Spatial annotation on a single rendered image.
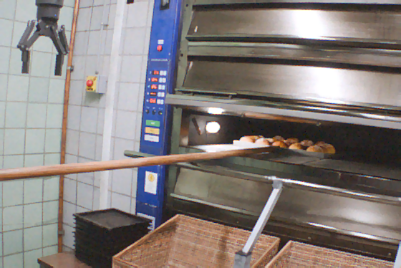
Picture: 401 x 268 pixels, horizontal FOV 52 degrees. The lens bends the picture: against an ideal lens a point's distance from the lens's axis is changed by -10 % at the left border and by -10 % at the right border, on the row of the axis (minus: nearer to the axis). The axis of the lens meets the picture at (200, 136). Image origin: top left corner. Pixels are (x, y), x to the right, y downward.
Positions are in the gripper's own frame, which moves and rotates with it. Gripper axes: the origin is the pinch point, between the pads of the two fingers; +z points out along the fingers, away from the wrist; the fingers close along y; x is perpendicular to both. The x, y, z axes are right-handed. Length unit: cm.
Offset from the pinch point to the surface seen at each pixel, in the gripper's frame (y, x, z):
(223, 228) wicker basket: -91, 21, 64
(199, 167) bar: -58, 25, 31
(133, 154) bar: -59, -8, 31
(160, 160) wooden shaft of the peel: -38, 22, 27
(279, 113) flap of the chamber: -80, 47, 9
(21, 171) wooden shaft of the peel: 20.6, 19.8, 26.4
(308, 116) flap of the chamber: -80, 59, 8
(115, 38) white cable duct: -97, -60, -24
